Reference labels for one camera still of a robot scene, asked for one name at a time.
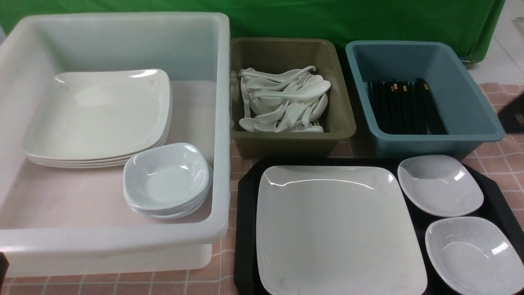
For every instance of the white ceramic soup spoon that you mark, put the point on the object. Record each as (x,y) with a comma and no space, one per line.
(308,92)

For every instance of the large white square plate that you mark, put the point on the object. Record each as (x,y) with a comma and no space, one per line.
(336,230)

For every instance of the small white bowl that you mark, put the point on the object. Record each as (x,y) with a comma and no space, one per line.
(439,185)
(474,257)

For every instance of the pile of white soup spoons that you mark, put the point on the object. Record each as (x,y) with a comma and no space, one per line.
(277,115)

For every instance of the olive plastic bin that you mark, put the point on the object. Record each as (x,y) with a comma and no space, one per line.
(276,56)

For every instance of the stack of small white bowls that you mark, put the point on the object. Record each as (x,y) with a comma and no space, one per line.
(167,182)

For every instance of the bundle of black chopsticks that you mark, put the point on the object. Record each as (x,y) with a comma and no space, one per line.
(405,108)

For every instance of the teal plastic bin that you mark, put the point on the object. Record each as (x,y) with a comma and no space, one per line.
(467,114)

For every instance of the stack of white square plates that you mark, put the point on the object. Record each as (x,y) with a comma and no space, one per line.
(89,117)

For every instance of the large white plastic tub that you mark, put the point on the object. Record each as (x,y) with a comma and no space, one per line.
(64,222)

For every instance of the green backdrop cloth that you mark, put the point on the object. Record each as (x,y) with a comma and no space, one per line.
(466,26)

